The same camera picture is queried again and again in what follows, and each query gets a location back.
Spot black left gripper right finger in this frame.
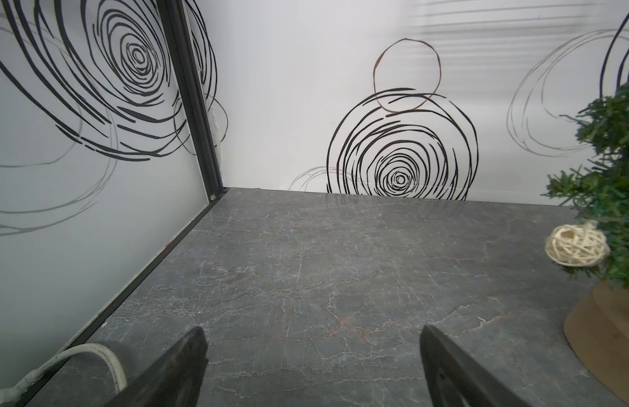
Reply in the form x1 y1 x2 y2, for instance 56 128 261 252
420 325 528 407

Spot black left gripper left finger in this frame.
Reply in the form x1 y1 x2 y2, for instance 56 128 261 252
106 327 209 407

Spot string lights with rattan balls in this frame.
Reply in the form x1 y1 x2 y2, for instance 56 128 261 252
545 220 611 268

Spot small green christmas tree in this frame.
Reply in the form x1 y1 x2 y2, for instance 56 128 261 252
547 81 629 406

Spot white cable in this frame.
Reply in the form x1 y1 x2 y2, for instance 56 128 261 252
0 343 128 407

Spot black corner frame post left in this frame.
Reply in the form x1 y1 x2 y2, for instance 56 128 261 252
157 0 225 202

